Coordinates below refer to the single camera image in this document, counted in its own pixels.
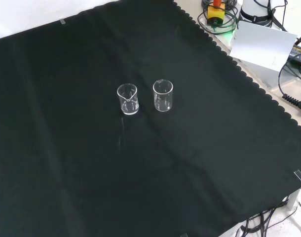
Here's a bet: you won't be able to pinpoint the clear glass beaker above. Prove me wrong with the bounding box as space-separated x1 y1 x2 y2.
152 79 174 113
116 83 140 117

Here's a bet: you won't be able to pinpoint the black power adapter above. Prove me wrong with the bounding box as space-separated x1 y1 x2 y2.
287 41 301 65

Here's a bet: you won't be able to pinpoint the black cloth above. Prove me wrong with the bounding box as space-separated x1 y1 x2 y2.
0 0 301 237

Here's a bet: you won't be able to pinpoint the yellow stop button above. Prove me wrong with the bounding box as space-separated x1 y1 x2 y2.
206 0 226 26

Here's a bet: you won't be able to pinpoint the green coiled cable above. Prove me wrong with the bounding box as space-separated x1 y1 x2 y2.
197 4 240 35

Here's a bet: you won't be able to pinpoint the black floor cables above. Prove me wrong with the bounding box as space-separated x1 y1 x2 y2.
234 197 299 237

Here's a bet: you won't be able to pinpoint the black curly cable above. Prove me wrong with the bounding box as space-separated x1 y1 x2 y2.
278 53 301 117

